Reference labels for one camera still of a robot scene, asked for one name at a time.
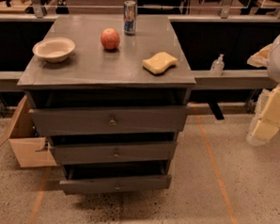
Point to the clear sanitizer pump bottle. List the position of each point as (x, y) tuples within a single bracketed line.
[(217, 66)]

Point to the white paper bowl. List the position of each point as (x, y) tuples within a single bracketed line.
[(54, 49)]

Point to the red apple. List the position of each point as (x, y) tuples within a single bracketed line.
[(110, 39)]

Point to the brown cardboard box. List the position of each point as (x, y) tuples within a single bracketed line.
[(29, 149)]

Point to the grey drawer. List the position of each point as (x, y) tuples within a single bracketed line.
[(108, 120), (113, 153), (113, 185)]

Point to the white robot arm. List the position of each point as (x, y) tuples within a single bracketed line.
[(274, 62)]

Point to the grey metal railing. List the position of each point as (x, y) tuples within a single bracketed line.
[(21, 20)]

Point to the silver blue drink can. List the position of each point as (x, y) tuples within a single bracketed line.
[(129, 17)]

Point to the grey bottom drawer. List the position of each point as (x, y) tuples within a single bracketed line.
[(113, 185)]

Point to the grey top drawer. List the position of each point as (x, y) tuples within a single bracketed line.
[(108, 120)]

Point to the yellow sponge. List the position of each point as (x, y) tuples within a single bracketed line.
[(159, 63)]

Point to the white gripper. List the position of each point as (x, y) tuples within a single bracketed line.
[(267, 116)]

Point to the grey middle drawer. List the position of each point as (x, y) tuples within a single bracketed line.
[(113, 153)]

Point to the grey drawer cabinet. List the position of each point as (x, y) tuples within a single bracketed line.
[(92, 77)]

